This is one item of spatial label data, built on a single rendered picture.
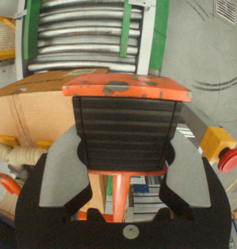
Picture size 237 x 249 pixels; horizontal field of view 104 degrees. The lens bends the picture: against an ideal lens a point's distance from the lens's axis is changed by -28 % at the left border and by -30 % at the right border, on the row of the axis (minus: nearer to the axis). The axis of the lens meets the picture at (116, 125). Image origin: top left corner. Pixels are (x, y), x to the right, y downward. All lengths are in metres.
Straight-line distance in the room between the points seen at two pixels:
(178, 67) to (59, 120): 1.16
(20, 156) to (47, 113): 0.11
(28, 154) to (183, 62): 1.29
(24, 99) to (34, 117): 0.05
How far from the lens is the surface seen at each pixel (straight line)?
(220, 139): 0.33
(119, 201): 0.21
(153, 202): 0.76
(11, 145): 0.43
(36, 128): 0.34
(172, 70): 1.28
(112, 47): 0.63
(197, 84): 1.43
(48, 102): 0.29
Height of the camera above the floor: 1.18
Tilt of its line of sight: 59 degrees down
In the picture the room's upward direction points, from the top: 176 degrees counter-clockwise
